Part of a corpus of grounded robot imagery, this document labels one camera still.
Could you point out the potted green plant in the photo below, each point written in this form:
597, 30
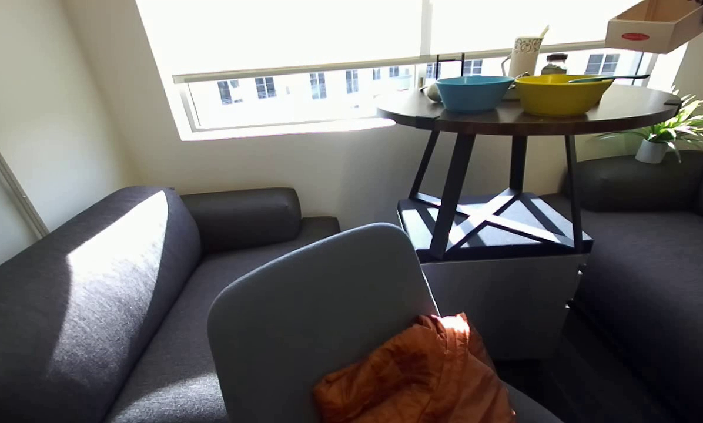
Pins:
653, 150

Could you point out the yellow bowl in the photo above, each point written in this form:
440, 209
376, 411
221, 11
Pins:
562, 96

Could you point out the white printed cup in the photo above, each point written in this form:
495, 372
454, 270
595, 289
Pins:
525, 57

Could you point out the glass jar black lid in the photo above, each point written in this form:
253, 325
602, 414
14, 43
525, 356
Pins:
555, 67

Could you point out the grey chair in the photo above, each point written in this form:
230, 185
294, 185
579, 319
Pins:
318, 312

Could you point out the wooden utensil in cup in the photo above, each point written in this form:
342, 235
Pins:
545, 34

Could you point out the round dark wooden table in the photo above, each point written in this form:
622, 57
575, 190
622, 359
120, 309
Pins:
640, 98

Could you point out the brown cardboard box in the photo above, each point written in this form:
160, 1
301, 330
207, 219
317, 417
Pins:
648, 30

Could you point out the orange cloth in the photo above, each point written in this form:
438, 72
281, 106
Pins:
421, 376

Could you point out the blue bowl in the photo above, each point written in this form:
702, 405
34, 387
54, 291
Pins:
473, 95

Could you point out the black metal frame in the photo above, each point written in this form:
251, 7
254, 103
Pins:
451, 57

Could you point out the dark grey sofa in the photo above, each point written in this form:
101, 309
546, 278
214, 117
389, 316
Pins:
657, 273
92, 312

